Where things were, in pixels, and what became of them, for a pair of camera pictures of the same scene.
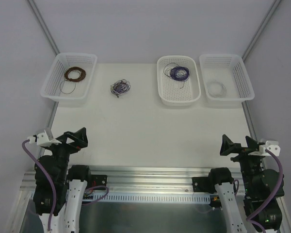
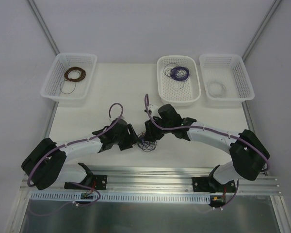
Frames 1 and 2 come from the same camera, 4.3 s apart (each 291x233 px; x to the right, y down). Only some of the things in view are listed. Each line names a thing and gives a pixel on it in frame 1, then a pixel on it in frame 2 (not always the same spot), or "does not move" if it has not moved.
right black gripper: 241,150 → 151,131
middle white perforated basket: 169,91 does not move
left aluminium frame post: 44,28 does not move
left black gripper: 63,143 → 130,135
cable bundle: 120,87 → 147,146
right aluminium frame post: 257,33 does not move
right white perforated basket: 226,80 does not move
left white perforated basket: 70,80 does not move
